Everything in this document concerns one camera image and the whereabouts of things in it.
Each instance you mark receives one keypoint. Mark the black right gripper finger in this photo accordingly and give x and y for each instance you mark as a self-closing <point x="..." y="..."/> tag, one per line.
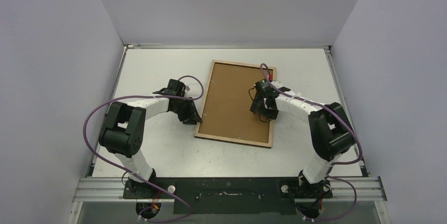
<point x="268" y="116"/>
<point x="255" y="103"/>

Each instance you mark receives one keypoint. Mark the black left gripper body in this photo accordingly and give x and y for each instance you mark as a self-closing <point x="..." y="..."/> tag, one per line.
<point x="183" y="110"/>

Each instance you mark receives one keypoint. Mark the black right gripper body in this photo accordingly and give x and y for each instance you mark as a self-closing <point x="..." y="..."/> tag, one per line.
<point x="263" y="106"/>

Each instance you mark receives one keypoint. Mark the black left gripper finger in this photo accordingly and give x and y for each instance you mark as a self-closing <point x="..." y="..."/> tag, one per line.
<point x="194" y="113"/>
<point x="190" y="121"/>

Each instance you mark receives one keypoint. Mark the brown frame backing board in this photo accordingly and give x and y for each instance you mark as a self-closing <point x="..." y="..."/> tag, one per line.
<point x="230" y="103"/>

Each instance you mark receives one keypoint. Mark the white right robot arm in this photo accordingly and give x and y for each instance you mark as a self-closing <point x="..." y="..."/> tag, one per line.
<point x="330" y="131"/>

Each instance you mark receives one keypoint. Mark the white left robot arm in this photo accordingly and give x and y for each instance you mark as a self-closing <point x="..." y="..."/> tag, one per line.
<point x="123" y="129"/>

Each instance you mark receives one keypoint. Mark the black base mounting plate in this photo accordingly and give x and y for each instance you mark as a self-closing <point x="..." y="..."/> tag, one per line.
<point x="232" y="195"/>

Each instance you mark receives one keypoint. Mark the aluminium rail front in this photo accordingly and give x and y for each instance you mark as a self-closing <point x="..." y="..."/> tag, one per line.
<point x="112" y="190"/>

